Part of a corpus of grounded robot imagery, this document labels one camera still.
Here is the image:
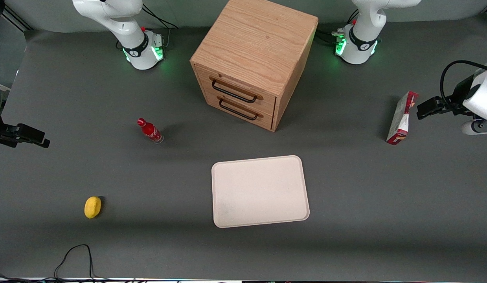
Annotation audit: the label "beige rectangular tray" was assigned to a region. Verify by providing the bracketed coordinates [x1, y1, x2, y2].
[211, 155, 310, 228]

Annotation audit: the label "red cola bottle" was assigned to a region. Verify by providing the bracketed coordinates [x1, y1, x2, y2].
[137, 118, 164, 144]

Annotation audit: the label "wooden drawer front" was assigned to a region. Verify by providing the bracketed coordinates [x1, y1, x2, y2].
[205, 91, 274, 130]
[195, 64, 277, 117]

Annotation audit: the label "yellow lemon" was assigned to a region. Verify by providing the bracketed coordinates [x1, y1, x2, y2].
[84, 196, 103, 219]

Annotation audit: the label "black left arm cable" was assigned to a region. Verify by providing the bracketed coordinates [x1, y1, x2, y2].
[440, 60, 487, 107]

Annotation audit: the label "black looped floor cable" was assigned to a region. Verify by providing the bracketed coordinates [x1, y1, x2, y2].
[54, 244, 97, 281]

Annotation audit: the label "black wire drawer handle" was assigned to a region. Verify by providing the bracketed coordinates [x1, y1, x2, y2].
[209, 77, 263, 104]
[217, 96, 264, 121]

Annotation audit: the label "red cookie box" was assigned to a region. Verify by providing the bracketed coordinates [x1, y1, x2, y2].
[386, 91, 419, 145]

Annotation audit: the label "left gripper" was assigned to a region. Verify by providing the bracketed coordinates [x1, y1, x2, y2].
[417, 71, 487, 120]

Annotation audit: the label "black metal frame bar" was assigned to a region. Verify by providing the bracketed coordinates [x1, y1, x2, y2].
[1, 7, 33, 32]

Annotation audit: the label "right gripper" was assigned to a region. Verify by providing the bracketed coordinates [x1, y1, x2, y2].
[0, 111, 51, 149]

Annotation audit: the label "black arm base cables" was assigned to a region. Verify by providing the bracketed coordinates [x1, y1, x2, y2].
[315, 10, 360, 47]
[142, 3, 180, 50]

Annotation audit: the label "light wooden drawer cabinet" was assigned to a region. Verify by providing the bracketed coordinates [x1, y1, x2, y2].
[190, 0, 319, 132]

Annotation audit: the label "black right arm base cables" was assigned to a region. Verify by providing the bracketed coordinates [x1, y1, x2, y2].
[142, 3, 180, 50]

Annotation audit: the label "dark grey table mat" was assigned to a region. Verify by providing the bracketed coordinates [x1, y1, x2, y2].
[0, 16, 487, 281]

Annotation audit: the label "black left arm base cables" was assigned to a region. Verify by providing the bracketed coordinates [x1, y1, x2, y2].
[315, 10, 360, 47]

